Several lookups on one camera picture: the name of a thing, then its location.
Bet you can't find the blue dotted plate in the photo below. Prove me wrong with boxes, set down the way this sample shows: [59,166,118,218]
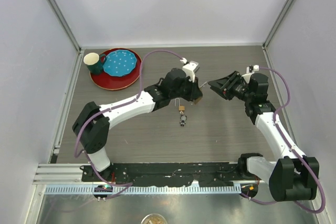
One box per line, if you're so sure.
[103,49,138,77]

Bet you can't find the round metal object bottom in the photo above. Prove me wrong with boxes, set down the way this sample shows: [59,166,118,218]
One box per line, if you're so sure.
[141,214,167,224]

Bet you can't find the large brass padlock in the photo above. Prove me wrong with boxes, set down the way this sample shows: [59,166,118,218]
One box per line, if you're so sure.
[193,81,208,104]

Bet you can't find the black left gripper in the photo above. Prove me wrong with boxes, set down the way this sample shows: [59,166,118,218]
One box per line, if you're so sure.
[170,73,202,101]

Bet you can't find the aluminium frame rail front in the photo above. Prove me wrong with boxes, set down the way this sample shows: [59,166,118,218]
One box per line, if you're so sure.
[33,163,91,185]

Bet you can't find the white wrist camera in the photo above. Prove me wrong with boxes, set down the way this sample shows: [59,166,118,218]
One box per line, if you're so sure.
[242,65,259,83]
[180,58,200,82]

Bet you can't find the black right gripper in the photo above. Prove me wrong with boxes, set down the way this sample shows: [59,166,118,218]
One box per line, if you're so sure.
[208,70,253,102]

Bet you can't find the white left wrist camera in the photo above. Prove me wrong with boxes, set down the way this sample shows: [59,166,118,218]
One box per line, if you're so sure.
[180,58,200,82]

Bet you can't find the small brass long-shackle padlock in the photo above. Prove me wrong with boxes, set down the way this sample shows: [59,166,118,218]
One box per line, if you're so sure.
[174,98,185,113]

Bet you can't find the slotted blue-white cable duct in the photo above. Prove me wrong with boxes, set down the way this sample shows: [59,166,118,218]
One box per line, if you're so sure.
[45,183,241,195]

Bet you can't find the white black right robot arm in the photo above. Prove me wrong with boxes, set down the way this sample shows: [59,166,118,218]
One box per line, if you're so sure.
[208,71,319,202]

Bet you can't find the red round tray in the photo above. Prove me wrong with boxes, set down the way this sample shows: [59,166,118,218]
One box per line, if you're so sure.
[89,48,142,91]

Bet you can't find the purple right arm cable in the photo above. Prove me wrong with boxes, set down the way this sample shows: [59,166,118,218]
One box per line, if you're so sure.
[240,65,326,214]

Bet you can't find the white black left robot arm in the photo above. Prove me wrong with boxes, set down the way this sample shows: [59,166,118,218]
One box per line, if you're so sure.
[72,63,203,182]

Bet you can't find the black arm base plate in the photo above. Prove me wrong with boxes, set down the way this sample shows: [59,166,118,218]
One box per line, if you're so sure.
[80,161,270,187]

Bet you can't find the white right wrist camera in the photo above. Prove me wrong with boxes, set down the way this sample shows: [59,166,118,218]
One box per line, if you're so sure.
[242,65,259,83]

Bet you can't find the dark green mug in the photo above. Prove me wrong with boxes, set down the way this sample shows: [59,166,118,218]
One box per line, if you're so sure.
[83,52,107,75]

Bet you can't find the keys on small padlock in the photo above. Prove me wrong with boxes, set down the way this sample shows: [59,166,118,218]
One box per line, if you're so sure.
[180,111,187,127]

